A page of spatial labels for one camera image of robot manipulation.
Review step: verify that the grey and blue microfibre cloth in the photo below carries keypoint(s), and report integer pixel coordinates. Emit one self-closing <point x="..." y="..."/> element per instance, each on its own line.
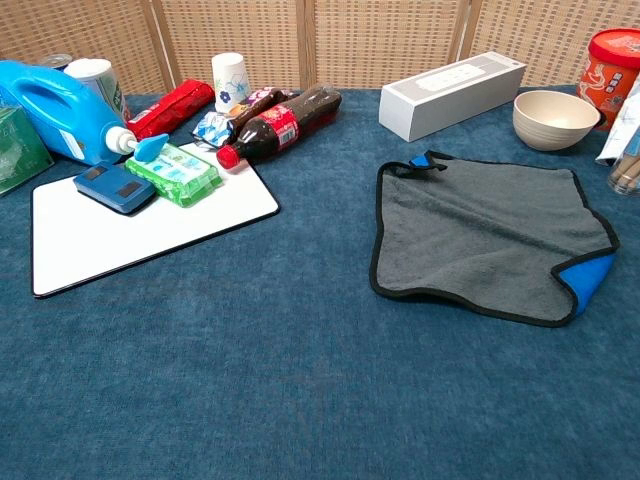
<point x="475" y="225"/>

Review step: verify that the cola bottle with red label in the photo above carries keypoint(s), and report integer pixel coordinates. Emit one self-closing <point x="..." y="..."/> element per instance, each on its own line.
<point x="280" y="125"/>

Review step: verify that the blue fabric table cover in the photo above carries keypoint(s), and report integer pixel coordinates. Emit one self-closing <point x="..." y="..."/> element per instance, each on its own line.
<point x="280" y="375"/>

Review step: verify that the brown snack packet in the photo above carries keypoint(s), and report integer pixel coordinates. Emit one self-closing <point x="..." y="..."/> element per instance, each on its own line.
<point x="260" y="100"/>

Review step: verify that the blue and white snack packet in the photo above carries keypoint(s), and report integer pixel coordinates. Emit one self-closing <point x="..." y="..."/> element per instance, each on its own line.
<point x="212" y="130"/>

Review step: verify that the green wet wipes pack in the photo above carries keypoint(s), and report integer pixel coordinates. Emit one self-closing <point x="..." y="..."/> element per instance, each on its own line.
<point x="175" y="172"/>

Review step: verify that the white floral paper cup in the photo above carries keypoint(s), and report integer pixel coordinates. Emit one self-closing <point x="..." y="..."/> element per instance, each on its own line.
<point x="230" y="80"/>

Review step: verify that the long white cardboard box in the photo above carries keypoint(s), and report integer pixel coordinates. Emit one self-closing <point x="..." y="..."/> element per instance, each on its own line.
<point x="450" y="105"/>

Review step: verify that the red zip pouch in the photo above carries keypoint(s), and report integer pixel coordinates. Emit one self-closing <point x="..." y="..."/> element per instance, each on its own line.
<point x="170" y="107"/>

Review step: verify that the blue board eraser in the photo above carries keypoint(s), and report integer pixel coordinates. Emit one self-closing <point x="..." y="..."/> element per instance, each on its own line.
<point x="112" y="189"/>

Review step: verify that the white board with black edge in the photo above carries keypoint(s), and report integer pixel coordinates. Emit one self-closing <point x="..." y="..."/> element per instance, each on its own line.
<point x="100" y="245"/>

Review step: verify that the woven bamboo folding screen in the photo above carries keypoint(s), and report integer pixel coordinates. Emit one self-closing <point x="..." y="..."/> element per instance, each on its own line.
<point x="240" y="30"/>

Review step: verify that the beige bowl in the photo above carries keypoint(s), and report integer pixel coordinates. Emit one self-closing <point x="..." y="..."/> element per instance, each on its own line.
<point x="550" y="131"/>

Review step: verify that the white canister with green label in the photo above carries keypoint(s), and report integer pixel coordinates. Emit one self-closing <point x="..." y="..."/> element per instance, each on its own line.
<point x="100" y="80"/>

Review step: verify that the blue detergent pump bottle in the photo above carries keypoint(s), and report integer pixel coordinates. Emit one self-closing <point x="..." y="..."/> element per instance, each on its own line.
<point x="55" y="115"/>

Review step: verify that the clear glass cup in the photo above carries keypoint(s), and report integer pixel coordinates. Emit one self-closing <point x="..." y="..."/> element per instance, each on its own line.
<point x="621" y="185"/>

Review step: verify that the green tissue box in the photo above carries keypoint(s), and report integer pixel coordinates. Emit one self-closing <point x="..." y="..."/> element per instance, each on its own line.
<point x="20" y="155"/>

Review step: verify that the wooden chopsticks bundle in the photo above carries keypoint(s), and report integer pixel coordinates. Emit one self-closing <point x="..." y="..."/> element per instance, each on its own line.
<point x="631" y="167"/>

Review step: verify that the metal tin can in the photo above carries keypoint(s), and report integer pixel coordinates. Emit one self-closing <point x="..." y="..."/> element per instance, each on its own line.
<point x="55" y="61"/>

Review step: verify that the white plastic packet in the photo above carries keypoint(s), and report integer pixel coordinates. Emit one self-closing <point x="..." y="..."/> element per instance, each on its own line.
<point x="625" y="130"/>

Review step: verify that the red cylindrical snack tub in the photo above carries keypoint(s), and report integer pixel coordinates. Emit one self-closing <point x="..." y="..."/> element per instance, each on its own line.
<point x="605" y="75"/>

